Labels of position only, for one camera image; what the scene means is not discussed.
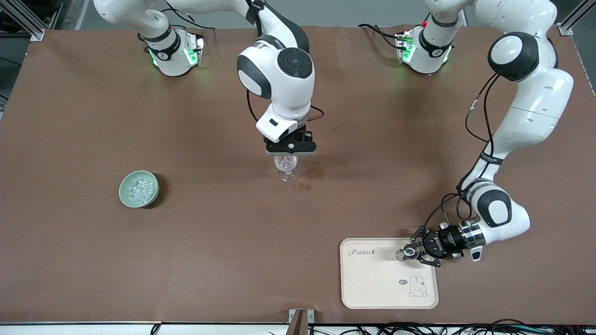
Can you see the silver metal jigger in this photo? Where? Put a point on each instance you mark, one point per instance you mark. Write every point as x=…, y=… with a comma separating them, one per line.
x=409, y=252

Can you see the green ceramic bowl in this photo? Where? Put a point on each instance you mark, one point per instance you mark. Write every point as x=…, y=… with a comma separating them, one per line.
x=125, y=197

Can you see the cream rabbit print tray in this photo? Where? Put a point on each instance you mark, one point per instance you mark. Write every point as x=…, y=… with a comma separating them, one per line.
x=389, y=284

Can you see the clear ice cubes pile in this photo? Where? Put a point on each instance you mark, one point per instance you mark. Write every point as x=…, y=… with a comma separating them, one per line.
x=141, y=190

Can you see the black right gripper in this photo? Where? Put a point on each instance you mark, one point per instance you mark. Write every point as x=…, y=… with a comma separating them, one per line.
x=298, y=136

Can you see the brown table cover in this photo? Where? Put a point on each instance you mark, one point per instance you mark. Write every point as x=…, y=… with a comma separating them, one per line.
x=186, y=242

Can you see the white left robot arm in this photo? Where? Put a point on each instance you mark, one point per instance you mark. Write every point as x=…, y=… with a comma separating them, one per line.
x=526, y=116

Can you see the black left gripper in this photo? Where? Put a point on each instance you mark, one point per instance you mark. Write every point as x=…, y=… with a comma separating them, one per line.
x=446, y=240

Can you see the metal table edge bracket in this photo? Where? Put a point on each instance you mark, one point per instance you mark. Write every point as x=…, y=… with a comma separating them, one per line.
x=300, y=318

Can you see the clear wine glass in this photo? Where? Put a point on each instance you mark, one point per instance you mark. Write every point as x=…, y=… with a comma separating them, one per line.
x=286, y=167

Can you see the aluminium frame profile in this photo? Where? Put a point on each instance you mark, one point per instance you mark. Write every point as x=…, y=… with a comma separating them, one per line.
x=23, y=18
x=575, y=16

